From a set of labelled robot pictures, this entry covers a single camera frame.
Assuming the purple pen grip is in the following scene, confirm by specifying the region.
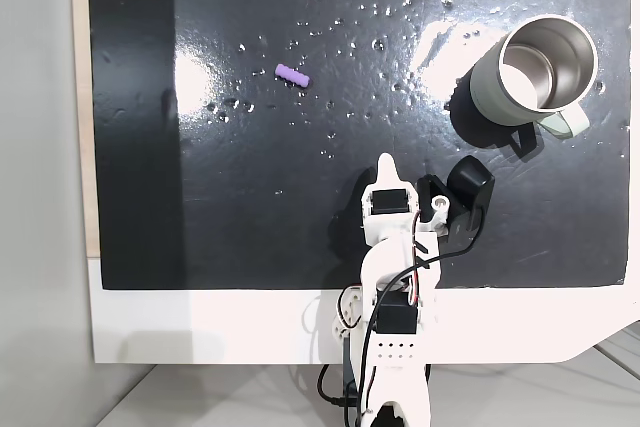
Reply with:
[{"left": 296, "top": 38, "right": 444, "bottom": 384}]
[{"left": 274, "top": 63, "right": 311, "bottom": 90}]

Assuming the black table mat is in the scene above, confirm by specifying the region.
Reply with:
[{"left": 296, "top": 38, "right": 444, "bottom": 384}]
[{"left": 86, "top": 0, "right": 633, "bottom": 292}]

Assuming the sage green steel mug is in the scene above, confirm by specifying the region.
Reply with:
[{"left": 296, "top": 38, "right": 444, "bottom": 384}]
[{"left": 467, "top": 15, "right": 600, "bottom": 140}]

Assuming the beige wooden board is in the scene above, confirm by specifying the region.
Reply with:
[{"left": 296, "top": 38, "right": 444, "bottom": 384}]
[{"left": 69, "top": 0, "right": 103, "bottom": 259}]

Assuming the black oval camera box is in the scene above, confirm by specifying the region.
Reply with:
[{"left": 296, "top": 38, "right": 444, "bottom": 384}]
[{"left": 416, "top": 155, "right": 497, "bottom": 251}]

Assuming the black power cable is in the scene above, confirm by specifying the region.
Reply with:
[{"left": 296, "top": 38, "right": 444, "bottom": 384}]
[{"left": 316, "top": 362, "right": 362, "bottom": 411}]

